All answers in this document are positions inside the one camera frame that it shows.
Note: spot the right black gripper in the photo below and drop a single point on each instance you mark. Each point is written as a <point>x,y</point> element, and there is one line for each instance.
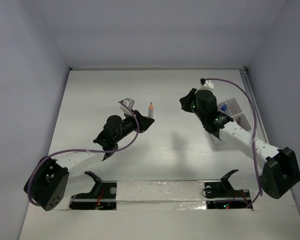
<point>185,100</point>

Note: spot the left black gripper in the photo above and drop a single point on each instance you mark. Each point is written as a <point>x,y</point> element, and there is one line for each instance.
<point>143,122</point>

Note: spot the blue-cap glue tube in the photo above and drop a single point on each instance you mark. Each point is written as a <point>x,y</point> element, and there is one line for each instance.
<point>224,107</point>

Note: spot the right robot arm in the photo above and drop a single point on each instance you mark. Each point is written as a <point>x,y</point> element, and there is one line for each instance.
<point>277,170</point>

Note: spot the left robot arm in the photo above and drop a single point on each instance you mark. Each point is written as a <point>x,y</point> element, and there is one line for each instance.
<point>66,173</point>

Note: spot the white divided organizer box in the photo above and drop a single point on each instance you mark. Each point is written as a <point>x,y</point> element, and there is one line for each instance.
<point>235,111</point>

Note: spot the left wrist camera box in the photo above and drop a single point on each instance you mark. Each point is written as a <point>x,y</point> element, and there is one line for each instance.
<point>126,106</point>

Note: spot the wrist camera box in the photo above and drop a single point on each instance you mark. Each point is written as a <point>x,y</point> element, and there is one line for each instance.
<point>206,84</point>
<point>126,106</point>

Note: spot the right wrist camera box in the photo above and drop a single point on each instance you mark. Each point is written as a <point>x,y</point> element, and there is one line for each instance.
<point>206,84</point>

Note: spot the aluminium side rail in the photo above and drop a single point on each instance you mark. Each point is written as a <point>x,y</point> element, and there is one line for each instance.
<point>255,110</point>

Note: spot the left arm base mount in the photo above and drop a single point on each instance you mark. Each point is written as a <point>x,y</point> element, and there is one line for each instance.
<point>101,197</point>

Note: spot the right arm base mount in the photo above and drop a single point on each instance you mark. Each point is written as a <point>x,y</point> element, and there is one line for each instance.
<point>220,195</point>

